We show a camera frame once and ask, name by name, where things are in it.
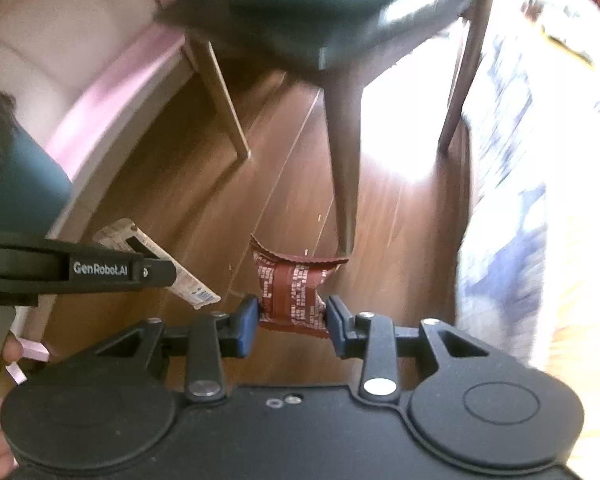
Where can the printed rug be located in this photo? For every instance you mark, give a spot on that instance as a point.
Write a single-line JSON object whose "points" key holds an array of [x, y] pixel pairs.
{"points": [[540, 185]]}

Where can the teal fabric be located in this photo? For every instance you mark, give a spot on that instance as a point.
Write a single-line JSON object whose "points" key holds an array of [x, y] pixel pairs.
{"points": [[22, 190]]}

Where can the brown snack wrapper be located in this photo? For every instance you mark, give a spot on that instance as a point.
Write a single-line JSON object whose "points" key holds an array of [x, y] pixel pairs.
{"points": [[292, 285]]}

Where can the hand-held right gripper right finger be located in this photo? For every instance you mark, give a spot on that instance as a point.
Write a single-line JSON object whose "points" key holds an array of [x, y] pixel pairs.
{"points": [[336, 327]]}

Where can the white printed wrapper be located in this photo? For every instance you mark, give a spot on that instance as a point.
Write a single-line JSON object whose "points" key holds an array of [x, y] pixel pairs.
{"points": [[125, 240]]}

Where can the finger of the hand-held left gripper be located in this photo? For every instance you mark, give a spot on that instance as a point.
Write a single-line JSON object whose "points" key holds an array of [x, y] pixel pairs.
{"points": [[160, 273]]}

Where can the teal chair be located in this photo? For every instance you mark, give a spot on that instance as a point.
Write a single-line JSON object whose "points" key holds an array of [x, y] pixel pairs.
{"points": [[305, 10]]}

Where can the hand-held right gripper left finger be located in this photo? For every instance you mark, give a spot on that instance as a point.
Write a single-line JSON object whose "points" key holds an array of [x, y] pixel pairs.
{"points": [[247, 327]]}

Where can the white pink-edged furniture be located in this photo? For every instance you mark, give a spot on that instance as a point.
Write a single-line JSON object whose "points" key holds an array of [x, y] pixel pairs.
{"points": [[80, 60]]}

